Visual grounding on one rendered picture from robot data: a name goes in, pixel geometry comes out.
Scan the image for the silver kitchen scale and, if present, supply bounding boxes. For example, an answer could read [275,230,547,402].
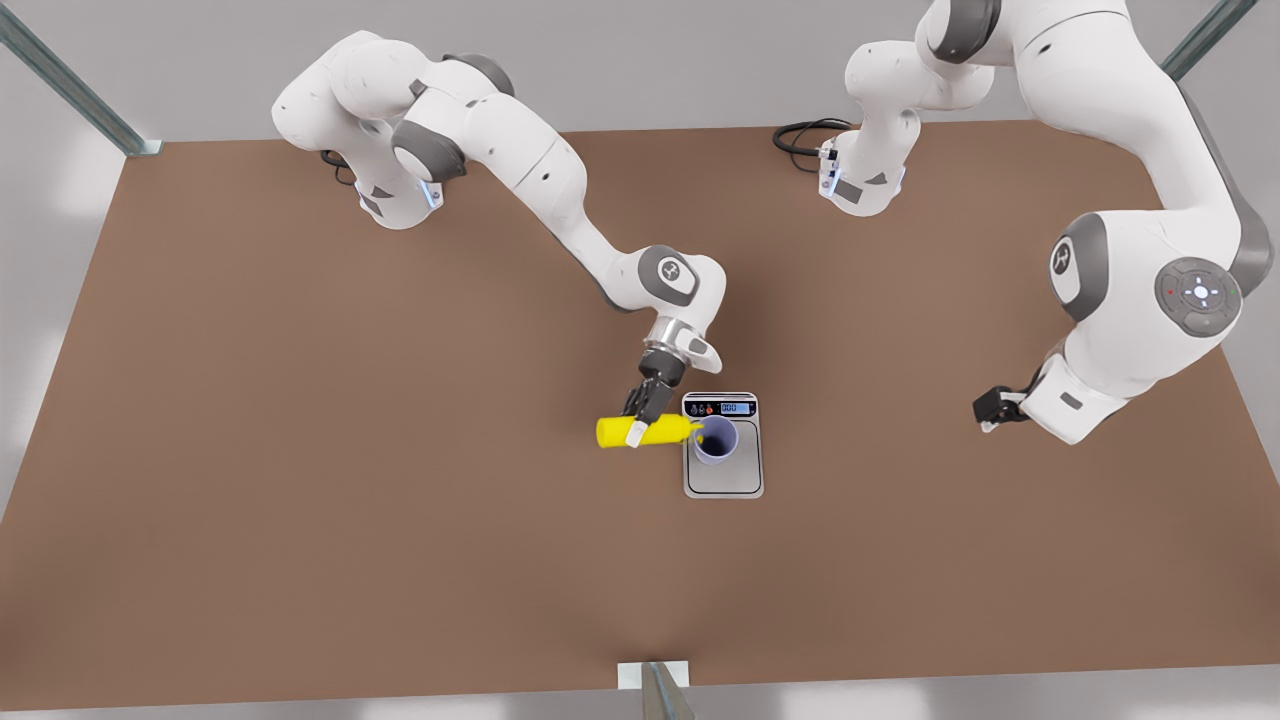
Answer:
[681,391,766,500]

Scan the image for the silver frame post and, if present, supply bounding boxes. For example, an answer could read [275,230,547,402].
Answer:
[617,660,696,720]
[1160,0,1259,83]
[0,5,163,159]

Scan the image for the pale blue cup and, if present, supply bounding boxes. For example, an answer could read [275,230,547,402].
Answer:
[693,416,741,467]

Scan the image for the yellow sauce bottle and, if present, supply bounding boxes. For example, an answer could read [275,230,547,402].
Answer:
[596,415,706,450]

